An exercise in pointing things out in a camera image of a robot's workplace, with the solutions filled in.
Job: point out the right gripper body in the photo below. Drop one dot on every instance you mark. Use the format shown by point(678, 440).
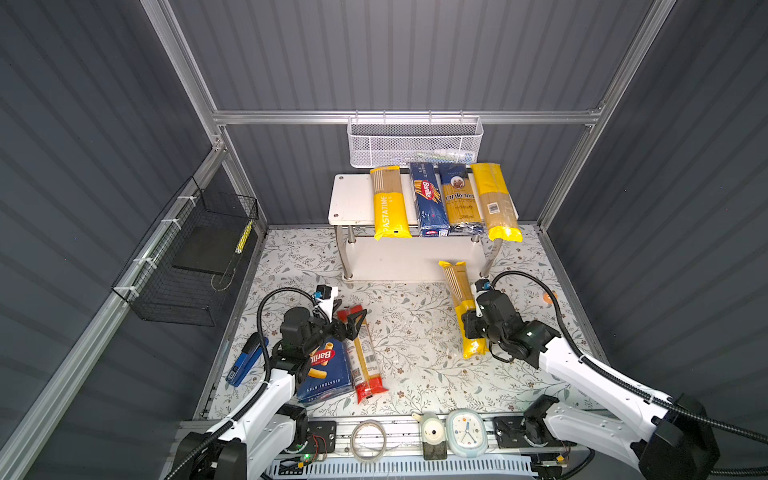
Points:
point(475, 326)

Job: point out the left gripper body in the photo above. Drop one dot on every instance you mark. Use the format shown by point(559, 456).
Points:
point(319, 333)

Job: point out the yellow Pastatime spaghetti bag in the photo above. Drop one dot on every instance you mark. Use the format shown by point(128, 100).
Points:
point(456, 279)
point(390, 215)

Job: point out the yellow spaghetti bag with barcode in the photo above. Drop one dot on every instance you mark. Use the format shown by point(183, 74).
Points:
point(496, 203)

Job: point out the dark blue spaghetti bag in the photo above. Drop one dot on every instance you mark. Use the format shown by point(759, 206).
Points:
point(459, 200)

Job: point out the blue Barilla spaghetti box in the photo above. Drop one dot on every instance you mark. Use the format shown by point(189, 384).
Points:
point(432, 217)

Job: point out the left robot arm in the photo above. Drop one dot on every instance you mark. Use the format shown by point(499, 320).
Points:
point(265, 423)

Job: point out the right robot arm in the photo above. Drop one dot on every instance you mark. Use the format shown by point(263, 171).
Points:
point(660, 436)

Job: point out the white two-tier shelf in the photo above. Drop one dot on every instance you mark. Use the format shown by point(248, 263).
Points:
point(415, 259)

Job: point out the blue Barilla rigatoni box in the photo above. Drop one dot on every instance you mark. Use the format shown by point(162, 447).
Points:
point(329, 375)

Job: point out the blue stapler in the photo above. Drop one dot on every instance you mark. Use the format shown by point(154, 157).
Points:
point(249, 355)

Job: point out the orange round token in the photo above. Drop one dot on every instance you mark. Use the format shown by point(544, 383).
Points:
point(549, 298)

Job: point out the red-ended spaghetti bag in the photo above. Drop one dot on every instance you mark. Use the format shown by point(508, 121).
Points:
point(366, 374)

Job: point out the yellow marker pen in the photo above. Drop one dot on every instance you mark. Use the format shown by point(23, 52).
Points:
point(244, 238)

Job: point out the mint alarm clock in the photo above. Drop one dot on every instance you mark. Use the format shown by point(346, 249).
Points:
point(466, 434)

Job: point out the pens in white basket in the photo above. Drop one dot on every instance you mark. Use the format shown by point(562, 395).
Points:
point(458, 156)

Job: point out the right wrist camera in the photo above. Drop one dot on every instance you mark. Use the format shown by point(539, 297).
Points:
point(478, 288)

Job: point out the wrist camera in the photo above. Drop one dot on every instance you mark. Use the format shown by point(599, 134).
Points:
point(326, 296)
point(478, 288)

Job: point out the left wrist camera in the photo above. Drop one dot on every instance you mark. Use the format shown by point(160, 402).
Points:
point(326, 296)

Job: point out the black wire basket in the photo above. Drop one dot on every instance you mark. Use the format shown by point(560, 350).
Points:
point(190, 274)

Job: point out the white wire mesh basket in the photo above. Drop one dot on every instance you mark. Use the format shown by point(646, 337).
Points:
point(378, 141)

